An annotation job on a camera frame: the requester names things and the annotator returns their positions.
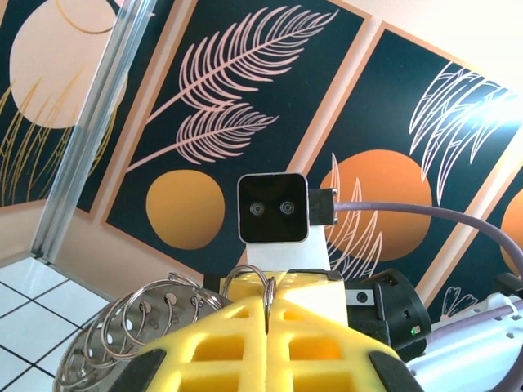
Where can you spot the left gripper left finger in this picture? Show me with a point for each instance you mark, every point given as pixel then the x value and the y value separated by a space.
pixel 212 359

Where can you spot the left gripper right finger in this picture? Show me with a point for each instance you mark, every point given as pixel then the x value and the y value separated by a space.
pixel 327 359

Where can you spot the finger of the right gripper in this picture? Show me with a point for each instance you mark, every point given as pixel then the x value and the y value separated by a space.
pixel 310 294
pixel 245 288

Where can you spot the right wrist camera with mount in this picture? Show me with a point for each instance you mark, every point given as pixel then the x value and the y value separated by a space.
pixel 271 208

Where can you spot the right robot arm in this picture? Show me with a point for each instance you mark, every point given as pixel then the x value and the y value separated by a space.
pixel 470 359

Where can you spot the aluminium corner post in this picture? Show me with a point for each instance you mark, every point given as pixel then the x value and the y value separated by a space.
pixel 81 143

